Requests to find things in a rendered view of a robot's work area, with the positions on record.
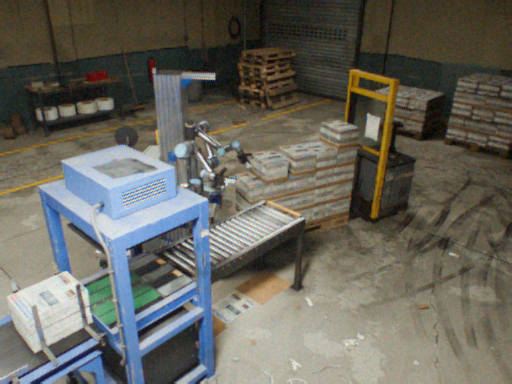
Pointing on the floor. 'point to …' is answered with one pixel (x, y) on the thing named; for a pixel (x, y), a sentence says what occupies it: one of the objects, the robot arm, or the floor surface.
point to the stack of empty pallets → (259, 61)
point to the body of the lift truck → (396, 181)
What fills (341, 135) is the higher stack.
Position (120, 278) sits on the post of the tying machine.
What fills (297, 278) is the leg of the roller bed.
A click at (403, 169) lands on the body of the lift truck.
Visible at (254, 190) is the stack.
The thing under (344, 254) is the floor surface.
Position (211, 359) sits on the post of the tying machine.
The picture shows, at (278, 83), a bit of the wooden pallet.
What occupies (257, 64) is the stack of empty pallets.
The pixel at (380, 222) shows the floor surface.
